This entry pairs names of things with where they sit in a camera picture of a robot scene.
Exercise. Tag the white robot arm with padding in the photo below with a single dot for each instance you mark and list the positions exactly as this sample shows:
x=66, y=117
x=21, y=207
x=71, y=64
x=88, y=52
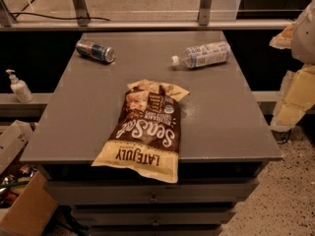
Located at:
x=297, y=92

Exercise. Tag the brown Late July chip bag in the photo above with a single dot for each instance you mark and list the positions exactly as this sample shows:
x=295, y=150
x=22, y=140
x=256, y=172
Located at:
x=147, y=136

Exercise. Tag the grey drawer cabinet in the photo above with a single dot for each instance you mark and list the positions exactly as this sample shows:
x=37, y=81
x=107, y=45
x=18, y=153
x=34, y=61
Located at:
x=225, y=140

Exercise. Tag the clear plastic water bottle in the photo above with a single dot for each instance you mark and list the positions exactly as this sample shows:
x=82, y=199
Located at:
x=203, y=55

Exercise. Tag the white pump dispenser bottle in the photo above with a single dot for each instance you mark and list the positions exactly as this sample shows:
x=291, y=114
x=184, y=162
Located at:
x=19, y=87

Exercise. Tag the cardboard box with items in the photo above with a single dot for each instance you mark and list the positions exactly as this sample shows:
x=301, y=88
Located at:
x=25, y=207

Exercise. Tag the metal railing frame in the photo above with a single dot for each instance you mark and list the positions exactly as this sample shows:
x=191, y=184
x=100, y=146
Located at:
x=108, y=15

